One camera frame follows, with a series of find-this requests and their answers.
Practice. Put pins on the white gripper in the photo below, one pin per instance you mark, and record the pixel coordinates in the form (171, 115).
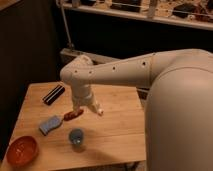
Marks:
(82, 95)

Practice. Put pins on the grey-blue ceramic cup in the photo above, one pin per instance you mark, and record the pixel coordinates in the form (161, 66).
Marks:
(76, 136)

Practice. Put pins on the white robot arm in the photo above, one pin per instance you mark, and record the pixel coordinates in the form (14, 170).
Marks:
(179, 105)

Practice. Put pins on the orange ceramic bowl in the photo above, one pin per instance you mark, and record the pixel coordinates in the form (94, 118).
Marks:
(22, 151)

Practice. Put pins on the red-brown oblong object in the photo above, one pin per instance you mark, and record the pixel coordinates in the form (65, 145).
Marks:
(72, 115)

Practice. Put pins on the blue sponge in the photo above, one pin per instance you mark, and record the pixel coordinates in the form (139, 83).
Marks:
(50, 124)

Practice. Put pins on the black rectangular box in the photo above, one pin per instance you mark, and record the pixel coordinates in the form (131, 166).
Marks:
(53, 95)

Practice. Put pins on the wooden table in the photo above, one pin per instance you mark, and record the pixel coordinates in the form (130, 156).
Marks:
(89, 140)

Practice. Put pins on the metal stand pole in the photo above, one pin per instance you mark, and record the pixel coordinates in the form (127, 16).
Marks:
(70, 43)

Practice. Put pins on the cluttered shelf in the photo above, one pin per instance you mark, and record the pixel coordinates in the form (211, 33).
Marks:
(187, 13)

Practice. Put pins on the grey baseboard rail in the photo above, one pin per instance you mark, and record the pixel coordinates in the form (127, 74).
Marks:
(68, 55)

